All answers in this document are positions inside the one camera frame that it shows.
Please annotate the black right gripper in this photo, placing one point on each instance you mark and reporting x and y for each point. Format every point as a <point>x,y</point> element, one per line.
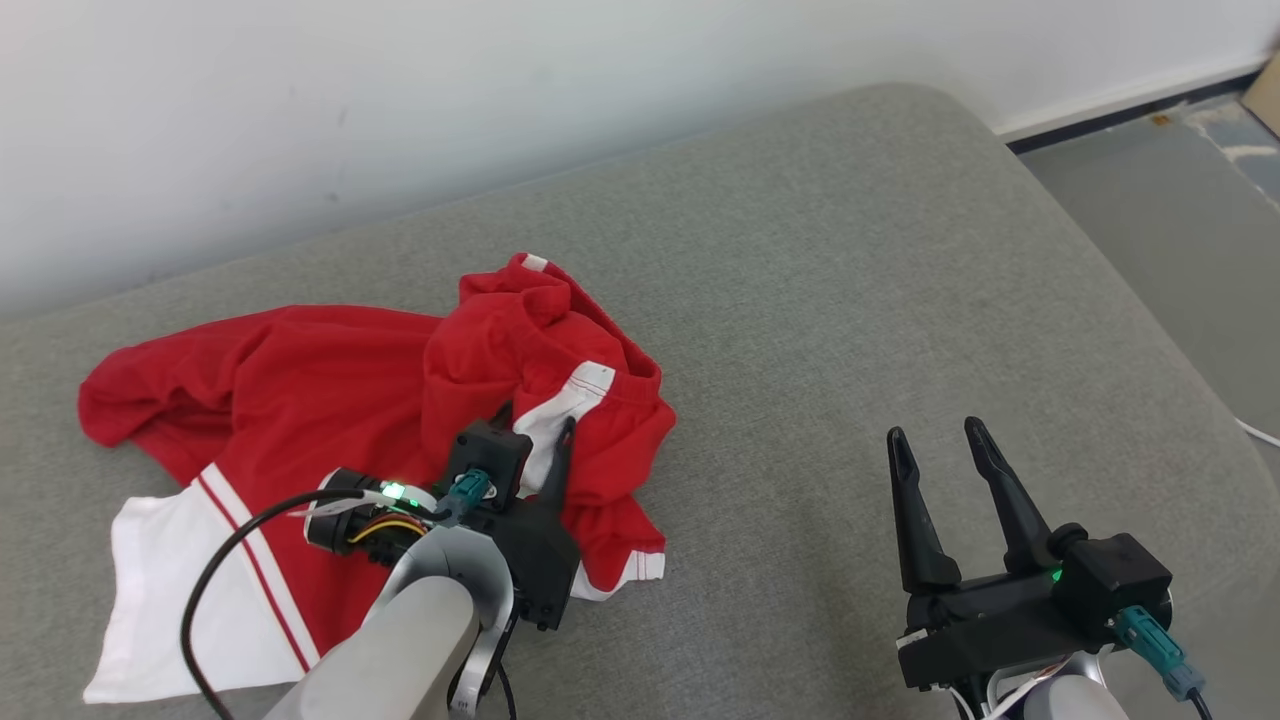
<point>980,630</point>

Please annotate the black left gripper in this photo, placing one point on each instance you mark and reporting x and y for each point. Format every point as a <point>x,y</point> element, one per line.
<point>540,560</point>

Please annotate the red white basketball shorts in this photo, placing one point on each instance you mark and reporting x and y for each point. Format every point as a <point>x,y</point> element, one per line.
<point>520,330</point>

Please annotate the red white basketball jersey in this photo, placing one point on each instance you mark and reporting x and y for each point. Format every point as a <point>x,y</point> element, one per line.
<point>300,380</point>

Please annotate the grey fabric sofa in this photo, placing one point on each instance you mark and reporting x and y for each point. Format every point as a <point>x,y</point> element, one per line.
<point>800,300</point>

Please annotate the brown cardboard piece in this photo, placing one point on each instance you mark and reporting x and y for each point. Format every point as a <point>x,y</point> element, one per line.
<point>1268,95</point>

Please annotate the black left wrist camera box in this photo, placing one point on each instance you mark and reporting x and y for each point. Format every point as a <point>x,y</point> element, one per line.
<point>490,450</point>

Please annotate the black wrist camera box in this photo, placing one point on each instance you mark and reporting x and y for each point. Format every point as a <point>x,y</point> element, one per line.
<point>490,450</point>
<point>1120,580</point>

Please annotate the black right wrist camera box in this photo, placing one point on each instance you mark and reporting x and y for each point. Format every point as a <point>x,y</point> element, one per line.
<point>1120,580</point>

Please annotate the black wall baseboard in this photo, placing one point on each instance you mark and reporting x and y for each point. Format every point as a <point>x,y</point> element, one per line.
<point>1100,119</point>

